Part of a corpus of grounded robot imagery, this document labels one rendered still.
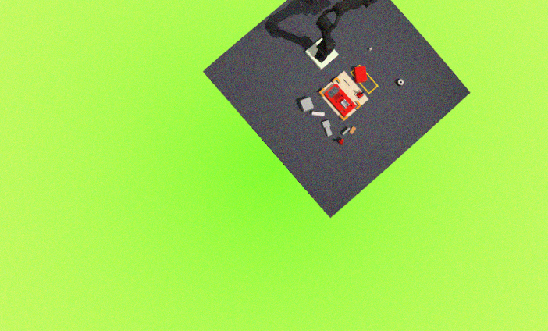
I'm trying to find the red rectangular shell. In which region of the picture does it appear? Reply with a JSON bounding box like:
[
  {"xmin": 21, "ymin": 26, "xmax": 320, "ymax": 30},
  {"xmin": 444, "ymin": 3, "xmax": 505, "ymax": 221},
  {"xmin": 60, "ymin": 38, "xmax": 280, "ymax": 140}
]
[{"xmin": 354, "ymin": 66, "xmax": 367, "ymax": 83}]

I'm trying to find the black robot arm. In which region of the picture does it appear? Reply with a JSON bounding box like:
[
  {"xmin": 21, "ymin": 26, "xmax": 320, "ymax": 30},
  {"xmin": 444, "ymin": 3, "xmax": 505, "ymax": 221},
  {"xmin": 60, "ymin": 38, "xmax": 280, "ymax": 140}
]
[{"xmin": 314, "ymin": 0, "xmax": 377, "ymax": 63}]

